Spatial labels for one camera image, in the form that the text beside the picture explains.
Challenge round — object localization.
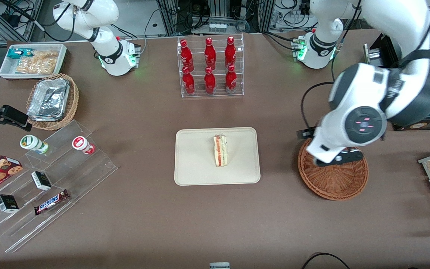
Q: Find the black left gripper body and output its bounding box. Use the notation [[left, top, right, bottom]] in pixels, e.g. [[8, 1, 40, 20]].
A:
[[298, 127, 317, 140]]

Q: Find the triangular sandwich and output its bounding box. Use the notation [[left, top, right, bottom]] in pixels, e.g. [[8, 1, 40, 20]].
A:
[[213, 134, 228, 167]]

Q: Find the silver foil tray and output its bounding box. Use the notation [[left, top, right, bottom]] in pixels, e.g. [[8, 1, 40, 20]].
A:
[[27, 78, 71, 122]]

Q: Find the round brown wicker basket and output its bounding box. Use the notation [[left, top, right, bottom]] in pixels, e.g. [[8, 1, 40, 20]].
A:
[[297, 137, 369, 201]]

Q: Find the light wicker basket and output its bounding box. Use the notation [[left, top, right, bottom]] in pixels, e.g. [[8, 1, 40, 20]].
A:
[[26, 73, 80, 131]]

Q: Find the cream plastic tray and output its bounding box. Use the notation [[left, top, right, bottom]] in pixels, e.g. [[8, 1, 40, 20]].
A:
[[174, 127, 261, 186]]

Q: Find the green lid yogurt bottle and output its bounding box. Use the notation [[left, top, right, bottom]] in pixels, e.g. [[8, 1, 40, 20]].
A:
[[20, 134, 49, 154]]

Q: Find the white rectangular snack bin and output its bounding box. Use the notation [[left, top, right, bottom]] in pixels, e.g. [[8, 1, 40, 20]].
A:
[[0, 43, 68, 81]]

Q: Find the clear bag of crackers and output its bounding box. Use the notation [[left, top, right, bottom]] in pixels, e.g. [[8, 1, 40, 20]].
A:
[[15, 50, 59, 74]]

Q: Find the teal snack packet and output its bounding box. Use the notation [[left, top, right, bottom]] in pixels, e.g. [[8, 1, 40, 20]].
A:
[[7, 48, 32, 59]]

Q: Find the small black carton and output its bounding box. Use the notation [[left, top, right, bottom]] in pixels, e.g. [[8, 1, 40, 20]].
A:
[[0, 194, 19, 213], [31, 171, 52, 191]]

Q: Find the red lid yogurt bottle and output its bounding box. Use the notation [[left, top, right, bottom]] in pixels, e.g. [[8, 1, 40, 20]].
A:
[[72, 136, 96, 155]]

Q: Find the red cola bottle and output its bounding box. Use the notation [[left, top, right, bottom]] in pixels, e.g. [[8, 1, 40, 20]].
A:
[[225, 64, 237, 93], [225, 36, 237, 69], [182, 67, 196, 95], [204, 37, 216, 71], [180, 39, 194, 72], [204, 67, 216, 94]]

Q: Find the Snickers chocolate bar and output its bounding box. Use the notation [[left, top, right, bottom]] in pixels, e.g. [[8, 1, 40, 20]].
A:
[[34, 189, 70, 216]]

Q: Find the clear acrylic stepped stand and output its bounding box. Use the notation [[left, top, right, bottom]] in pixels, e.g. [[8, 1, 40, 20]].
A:
[[0, 120, 118, 254]]

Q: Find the clear acrylic bottle rack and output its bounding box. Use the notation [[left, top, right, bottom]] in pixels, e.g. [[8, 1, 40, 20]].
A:
[[177, 33, 244, 99]]

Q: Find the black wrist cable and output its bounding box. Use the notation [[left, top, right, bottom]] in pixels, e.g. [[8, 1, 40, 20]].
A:
[[300, 81, 335, 131]]

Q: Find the black looped table cable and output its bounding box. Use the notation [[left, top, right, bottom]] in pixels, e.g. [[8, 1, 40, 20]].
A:
[[301, 253, 351, 269]]

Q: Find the aluminium frame cabinet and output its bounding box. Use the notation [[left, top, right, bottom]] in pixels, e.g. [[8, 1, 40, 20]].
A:
[[157, 0, 275, 36]]

